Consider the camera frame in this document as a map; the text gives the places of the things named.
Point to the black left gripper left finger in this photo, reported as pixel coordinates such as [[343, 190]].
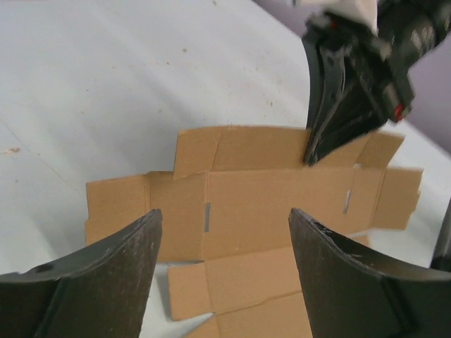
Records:
[[99, 291]]

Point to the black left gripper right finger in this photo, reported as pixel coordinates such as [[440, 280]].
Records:
[[351, 290]]

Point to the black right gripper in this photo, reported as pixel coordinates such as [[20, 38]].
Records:
[[359, 81]]

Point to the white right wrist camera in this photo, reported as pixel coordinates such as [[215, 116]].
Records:
[[360, 11]]

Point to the brown cardboard paper box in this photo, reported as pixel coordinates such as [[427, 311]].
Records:
[[225, 208]]

